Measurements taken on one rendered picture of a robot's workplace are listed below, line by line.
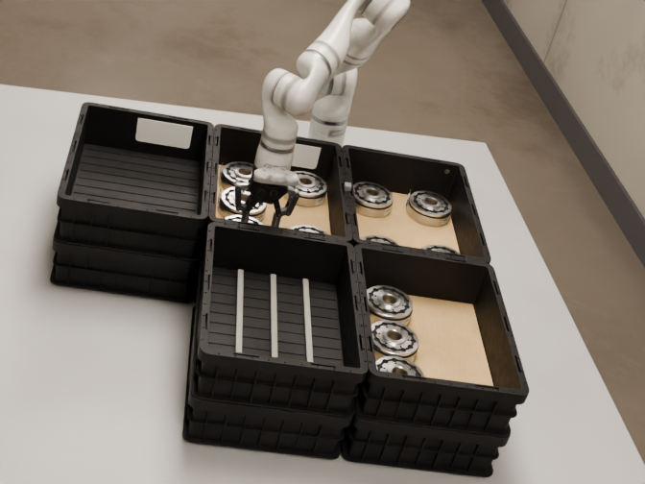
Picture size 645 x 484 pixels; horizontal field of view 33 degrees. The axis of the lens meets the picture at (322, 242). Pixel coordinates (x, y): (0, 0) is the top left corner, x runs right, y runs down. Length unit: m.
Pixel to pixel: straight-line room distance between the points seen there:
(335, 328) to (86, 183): 0.66
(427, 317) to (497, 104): 3.03
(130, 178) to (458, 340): 0.81
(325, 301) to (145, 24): 3.09
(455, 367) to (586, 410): 0.37
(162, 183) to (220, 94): 2.21
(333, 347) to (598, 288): 2.15
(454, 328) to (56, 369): 0.80
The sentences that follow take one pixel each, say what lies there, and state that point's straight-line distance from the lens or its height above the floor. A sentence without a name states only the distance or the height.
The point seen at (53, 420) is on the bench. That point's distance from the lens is 2.06.
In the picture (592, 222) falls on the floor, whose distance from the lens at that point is 4.54.
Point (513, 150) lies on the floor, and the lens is 4.86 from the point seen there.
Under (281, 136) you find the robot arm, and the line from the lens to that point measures 2.16.
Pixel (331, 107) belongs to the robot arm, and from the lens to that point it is 2.73.
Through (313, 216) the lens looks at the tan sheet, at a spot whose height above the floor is 0.83.
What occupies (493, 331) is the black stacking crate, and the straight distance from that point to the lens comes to 2.20.
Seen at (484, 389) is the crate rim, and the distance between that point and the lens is 1.99.
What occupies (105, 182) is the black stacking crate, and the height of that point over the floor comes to 0.83.
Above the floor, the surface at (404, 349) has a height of 0.86.
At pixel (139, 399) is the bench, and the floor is 0.70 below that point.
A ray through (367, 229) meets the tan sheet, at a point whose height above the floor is 0.83.
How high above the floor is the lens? 2.17
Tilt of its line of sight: 34 degrees down
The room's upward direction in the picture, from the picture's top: 15 degrees clockwise
